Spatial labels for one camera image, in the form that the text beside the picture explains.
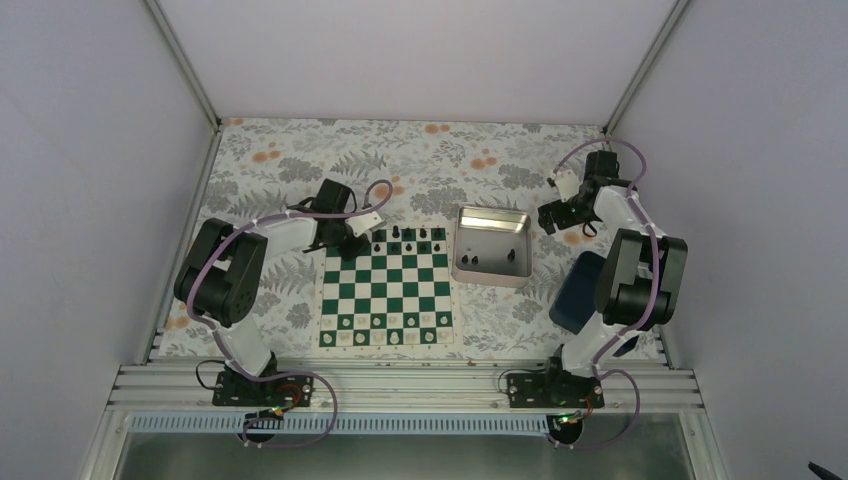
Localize green white chessboard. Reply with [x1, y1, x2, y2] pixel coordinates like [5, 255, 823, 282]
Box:
[313, 224, 462, 357]

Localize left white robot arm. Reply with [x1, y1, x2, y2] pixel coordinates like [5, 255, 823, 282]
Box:
[173, 179, 385, 405]

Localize dark blue tin lid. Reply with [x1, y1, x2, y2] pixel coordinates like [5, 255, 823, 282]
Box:
[549, 251, 607, 334]

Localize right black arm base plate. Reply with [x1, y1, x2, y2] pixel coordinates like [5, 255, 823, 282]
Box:
[506, 372, 605, 409]

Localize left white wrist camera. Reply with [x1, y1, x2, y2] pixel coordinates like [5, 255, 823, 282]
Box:
[345, 212, 385, 237]

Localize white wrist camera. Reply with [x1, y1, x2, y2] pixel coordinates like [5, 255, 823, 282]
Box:
[549, 168, 582, 202]
[345, 212, 385, 237]

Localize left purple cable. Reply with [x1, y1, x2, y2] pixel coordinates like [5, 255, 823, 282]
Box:
[185, 178, 394, 450]

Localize aluminium rail frame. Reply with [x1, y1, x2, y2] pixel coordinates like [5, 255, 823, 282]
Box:
[107, 361, 705, 413]

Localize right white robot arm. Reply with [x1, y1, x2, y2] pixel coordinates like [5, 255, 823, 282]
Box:
[538, 150, 688, 407]

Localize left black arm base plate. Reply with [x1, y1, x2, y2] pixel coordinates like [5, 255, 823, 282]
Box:
[211, 370, 313, 409]

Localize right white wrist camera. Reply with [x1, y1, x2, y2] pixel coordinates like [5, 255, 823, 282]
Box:
[549, 168, 582, 202]

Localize pink metal tin tray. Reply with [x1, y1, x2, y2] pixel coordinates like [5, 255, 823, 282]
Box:
[451, 205, 533, 289]

